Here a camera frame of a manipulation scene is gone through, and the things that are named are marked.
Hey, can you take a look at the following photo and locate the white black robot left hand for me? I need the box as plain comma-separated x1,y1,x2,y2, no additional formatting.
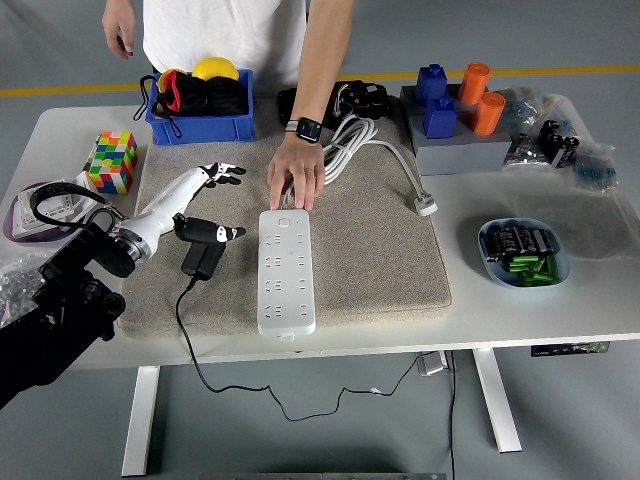
113,162,248,264

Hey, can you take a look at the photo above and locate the person's left hand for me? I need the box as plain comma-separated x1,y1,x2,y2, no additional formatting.
266,135,326,212

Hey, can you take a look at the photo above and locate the person's right hand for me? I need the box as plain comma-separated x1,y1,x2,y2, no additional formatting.
102,0,137,61

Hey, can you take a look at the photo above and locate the black plug adapter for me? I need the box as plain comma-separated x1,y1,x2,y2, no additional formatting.
179,238,225,281

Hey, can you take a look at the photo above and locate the white power strip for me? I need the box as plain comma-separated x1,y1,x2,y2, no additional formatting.
256,208,317,342

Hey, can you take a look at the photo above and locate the black wrist watch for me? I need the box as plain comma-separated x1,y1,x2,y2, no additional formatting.
284,117,324,146

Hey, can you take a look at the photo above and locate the colourful puzzle cube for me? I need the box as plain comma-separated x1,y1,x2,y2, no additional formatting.
83,130,139,195

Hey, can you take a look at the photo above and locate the blue plastic bin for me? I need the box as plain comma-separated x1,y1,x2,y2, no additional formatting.
144,68,257,147

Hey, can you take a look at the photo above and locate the black electronic device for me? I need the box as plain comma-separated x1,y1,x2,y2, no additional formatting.
276,79,391,127

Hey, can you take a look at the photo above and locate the yellow ball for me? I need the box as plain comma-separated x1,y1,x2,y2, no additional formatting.
192,57,240,81

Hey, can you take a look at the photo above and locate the grey-brown fabric mat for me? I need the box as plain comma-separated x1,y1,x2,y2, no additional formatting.
115,99,454,340

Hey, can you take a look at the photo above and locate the purple bowl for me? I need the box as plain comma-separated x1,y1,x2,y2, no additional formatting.
2,182,76,247

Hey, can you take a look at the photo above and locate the blue block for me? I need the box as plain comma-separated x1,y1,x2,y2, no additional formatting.
422,95,459,140
415,63,449,107

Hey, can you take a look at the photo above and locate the clear bag of screws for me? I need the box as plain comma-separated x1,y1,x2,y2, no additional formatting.
0,249,56,326

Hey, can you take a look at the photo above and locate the grey block base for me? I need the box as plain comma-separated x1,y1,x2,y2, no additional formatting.
399,83,514,177

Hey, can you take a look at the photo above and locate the orange cylinder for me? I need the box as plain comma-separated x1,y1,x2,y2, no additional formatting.
457,61,491,105
469,91,507,137

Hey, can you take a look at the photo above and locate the white table leg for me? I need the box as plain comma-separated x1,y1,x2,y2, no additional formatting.
472,348,523,455
121,365,161,477

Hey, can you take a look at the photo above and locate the bag of small dark parts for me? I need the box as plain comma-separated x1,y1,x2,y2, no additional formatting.
502,130,546,170

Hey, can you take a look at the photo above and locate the pile of black capacitors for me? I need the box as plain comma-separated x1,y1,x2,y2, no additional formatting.
482,223,559,264

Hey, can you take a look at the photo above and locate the bag of blue components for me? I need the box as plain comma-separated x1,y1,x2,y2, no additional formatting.
569,142,620,195
499,85,545,134

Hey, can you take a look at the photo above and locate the pile of green parts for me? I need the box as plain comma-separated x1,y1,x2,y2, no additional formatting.
507,254,560,287

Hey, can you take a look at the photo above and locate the bag of black capacitors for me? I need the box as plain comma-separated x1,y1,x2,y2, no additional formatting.
537,94,585,170

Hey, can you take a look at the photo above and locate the light blue dish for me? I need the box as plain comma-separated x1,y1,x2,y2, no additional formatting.
477,216,571,290

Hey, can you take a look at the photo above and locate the large clear plastic bag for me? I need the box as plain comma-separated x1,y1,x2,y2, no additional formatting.
507,94,640,261

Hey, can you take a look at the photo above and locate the black table control panel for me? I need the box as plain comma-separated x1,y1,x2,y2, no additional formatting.
530,340,612,358

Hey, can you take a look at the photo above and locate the thin black adapter cord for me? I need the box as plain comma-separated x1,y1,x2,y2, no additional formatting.
174,277,419,422

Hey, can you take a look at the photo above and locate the white socket frame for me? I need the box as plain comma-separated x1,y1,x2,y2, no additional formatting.
74,171,99,204

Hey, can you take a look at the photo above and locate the black drawstring pouch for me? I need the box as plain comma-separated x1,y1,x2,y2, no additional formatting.
132,68,251,140

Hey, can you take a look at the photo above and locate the white power strip cord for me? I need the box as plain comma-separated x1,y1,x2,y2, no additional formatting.
282,115,439,217

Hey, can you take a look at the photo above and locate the metal bracket under table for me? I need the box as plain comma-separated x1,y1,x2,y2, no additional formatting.
414,351,454,376

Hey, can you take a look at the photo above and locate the black hanging cable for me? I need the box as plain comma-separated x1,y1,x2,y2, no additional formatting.
447,349,459,480

